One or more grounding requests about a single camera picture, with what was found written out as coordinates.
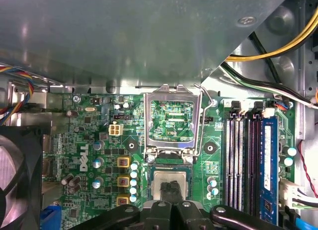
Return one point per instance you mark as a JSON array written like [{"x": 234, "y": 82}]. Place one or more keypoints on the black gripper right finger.
[{"x": 177, "y": 195}]

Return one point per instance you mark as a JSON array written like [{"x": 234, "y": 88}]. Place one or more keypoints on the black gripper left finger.
[{"x": 166, "y": 195}]

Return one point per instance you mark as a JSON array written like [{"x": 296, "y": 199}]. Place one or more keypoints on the white power connector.
[{"x": 288, "y": 192}]

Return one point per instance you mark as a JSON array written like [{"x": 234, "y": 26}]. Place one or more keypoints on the metal socket cover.
[{"x": 171, "y": 145}]

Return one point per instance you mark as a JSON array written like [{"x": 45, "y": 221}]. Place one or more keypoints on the grey power supply unit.
[{"x": 124, "y": 41}]

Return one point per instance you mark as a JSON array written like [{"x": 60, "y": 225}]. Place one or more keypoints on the green motherboard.
[{"x": 74, "y": 130}]

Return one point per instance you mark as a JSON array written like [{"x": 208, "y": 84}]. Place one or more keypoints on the RAM slot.
[
  {"x": 242, "y": 165},
  {"x": 231, "y": 165},
  {"x": 255, "y": 165}
]

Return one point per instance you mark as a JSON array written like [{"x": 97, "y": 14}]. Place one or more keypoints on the blue RAM stick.
[{"x": 269, "y": 165}]

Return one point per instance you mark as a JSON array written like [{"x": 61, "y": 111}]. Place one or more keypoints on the black case fan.
[{"x": 24, "y": 153}]

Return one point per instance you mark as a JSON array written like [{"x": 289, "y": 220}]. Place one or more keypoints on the CPU socket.
[{"x": 170, "y": 154}]

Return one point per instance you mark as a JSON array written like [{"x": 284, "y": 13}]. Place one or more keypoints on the black PC case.
[{"x": 280, "y": 16}]

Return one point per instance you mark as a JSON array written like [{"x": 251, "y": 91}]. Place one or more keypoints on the CPU with silver top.
[{"x": 159, "y": 177}]

